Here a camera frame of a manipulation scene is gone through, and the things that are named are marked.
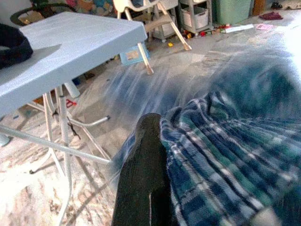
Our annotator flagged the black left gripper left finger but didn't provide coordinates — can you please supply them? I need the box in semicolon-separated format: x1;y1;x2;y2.
112;112;170;226

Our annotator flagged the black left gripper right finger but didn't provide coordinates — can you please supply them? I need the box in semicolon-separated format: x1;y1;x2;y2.
150;185;176;226

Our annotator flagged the blue plaid shirt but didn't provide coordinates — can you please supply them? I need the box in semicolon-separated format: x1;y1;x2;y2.
105;51;301;226

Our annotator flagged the black garment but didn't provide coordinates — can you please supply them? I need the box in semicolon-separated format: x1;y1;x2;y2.
0;23;34;70

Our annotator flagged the light blue box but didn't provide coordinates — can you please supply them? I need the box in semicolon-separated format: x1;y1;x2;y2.
119;44;151;66

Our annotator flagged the light blue plastic table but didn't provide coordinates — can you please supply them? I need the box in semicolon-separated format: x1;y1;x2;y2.
0;11;148;226

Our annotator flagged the white drawer cart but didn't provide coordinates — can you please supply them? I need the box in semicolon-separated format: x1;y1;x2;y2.
178;0;214;36

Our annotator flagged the white baby high chair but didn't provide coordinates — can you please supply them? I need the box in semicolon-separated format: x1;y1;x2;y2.
112;0;192;75

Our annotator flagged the colourful play mat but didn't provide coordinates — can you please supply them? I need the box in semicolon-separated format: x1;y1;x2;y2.
65;0;116;16

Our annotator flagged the long white carton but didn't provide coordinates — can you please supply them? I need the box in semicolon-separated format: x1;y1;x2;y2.
224;24;254;34

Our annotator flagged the green and white appliance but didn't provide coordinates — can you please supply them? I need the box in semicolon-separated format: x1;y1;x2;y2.
213;0;253;25

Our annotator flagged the pink paper sheet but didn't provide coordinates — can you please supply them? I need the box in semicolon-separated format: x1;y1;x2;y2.
255;23;275;31

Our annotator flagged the dark red cloth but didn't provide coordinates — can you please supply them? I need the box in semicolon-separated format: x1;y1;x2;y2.
259;11;284;21

